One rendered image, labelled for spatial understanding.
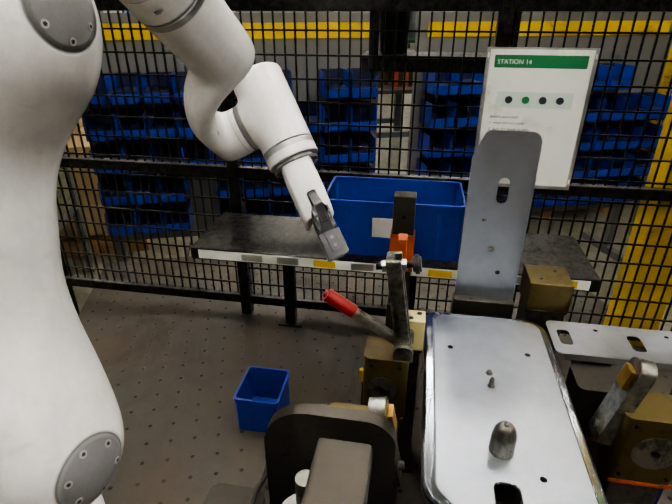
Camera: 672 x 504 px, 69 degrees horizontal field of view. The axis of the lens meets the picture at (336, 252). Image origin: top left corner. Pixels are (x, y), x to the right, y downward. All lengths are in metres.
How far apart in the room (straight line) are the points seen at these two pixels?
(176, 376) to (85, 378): 0.81
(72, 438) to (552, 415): 0.62
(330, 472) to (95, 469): 0.22
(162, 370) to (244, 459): 0.37
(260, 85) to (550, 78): 0.66
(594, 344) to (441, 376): 0.30
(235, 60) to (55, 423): 0.45
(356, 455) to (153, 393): 0.90
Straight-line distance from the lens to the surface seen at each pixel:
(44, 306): 0.50
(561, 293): 1.03
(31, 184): 0.47
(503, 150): 0.93
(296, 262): 1.11
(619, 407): 0.79
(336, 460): 0.45
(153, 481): 1.12
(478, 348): 0.90
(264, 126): 0.78
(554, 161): 1.25
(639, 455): 0.84
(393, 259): 0.69
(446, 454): 0.72
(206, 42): 0.63
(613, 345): 1.00
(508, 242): 0.99
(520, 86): 1.19
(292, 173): 0.74
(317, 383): 1.25
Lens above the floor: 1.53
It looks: 27 degrees down
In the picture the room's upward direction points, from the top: straight up
